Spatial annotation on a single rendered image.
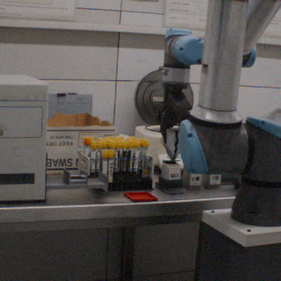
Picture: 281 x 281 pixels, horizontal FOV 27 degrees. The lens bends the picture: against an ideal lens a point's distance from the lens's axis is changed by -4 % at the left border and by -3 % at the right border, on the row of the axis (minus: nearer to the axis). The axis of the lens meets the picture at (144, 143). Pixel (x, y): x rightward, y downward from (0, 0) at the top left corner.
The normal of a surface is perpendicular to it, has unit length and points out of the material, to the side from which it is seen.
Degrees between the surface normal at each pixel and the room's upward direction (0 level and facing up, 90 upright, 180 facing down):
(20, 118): 90
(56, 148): 87
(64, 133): 98
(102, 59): 90
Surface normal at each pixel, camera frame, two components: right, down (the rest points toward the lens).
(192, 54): 0.19, 0.18
